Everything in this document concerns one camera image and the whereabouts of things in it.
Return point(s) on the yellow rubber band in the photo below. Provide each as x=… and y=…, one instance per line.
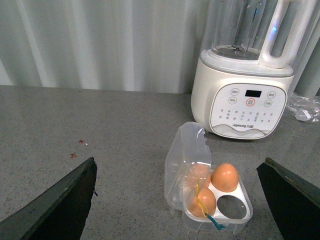
x=200, y=207

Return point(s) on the white Joyoung blender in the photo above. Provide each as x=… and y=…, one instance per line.
x=249, y=56

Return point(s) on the brown egg back right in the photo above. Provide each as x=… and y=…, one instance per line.
x=225, y=178

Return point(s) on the clear plastic bag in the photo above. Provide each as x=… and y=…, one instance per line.
x=302, y=109

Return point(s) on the blue rubber band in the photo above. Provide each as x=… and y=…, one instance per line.
x=214, y=222

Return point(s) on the brown egg back left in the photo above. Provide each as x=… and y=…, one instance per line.
x=198, y=174

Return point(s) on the brown egg front left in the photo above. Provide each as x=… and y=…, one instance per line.
x=211, y=204

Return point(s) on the brown egg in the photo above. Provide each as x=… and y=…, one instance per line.
x=225, y=178
x=198, y=174
x=211, y=204

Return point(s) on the clear plastic egg box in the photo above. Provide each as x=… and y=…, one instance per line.
x=188, y=187

